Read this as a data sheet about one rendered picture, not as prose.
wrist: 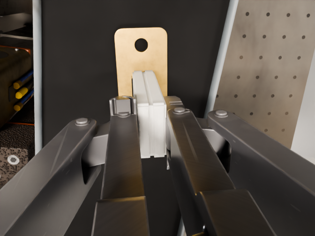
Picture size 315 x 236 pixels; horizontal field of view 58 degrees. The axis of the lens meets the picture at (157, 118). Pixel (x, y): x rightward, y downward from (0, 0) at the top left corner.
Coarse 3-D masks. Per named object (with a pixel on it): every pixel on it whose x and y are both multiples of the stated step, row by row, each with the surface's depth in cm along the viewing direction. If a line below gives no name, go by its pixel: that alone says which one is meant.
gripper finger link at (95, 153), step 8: (104, 128) 13; (96, 136) 12; (104, 136) 12; (88, 144) 12; (96, 144) 12; (104, 144) 13; (88, 152) 12; (96, 152) 12; (104, 152) 13; (88, 160) 12; (96, 160) 13; (104, 160) 13
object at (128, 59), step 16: (128, 32) 20; (144, 32) 20; (160, 32) 20; (128, 48) 21; (160, 48) 21; (128, 64) 21; (144, 64) 21; (160, 64) 21; (128, 80) 22; (160, 80) 22
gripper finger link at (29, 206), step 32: (64, 128) 12; (96, 128) 12; (32, 160) 10; (64, 160) 10; (0, 192) 8; (32, 192) 8; (64, 192) 10; (0, 224) 7; (32, 224) 8; (64, 224) 10
